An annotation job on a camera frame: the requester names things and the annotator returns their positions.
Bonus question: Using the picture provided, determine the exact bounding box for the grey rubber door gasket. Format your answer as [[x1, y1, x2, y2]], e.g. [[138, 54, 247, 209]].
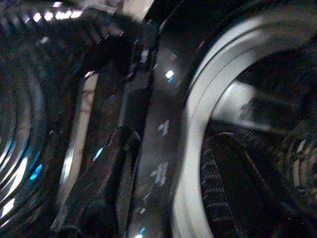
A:
[[172, 9, 317, 238]]

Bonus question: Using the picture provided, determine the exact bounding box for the steel washer drum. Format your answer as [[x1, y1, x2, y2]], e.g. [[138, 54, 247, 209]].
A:
[[205, 48, 317, 224]]

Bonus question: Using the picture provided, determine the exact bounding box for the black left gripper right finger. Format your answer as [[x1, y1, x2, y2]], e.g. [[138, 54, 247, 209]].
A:
[[201, 131, 313, 238]]

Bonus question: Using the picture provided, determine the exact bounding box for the black front-load washing machine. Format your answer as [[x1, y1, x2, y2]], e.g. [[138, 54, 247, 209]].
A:
[[118, 0, 317, 238]]

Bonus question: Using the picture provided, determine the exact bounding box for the round glass washer door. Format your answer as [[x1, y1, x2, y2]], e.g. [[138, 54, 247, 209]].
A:
[[0, 0, 159, 238]]

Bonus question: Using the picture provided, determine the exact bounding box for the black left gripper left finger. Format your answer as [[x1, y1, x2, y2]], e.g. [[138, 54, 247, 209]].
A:
[[51, 125, 142, 238]]

